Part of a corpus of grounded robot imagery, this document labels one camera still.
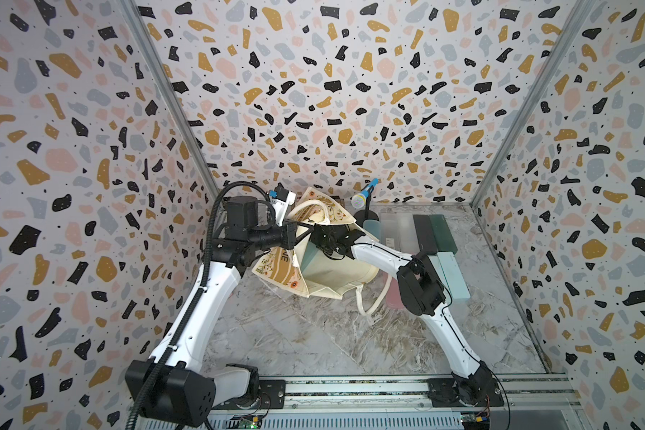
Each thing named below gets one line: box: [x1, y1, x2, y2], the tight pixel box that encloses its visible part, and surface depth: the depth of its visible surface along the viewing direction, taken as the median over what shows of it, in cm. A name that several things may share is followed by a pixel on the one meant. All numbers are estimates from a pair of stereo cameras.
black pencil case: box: [412, 215, 439, 256], surface depth 112 cm
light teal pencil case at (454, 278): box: [437, 251, 471, 301], surface depth 99 cm
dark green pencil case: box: [429, 214, 458, 255], surface depth 112 cm
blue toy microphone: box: [351, 178, 379, 210], surface depth 97 cm
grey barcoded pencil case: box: [379, 212, 401, 251], surface depth 112 cm
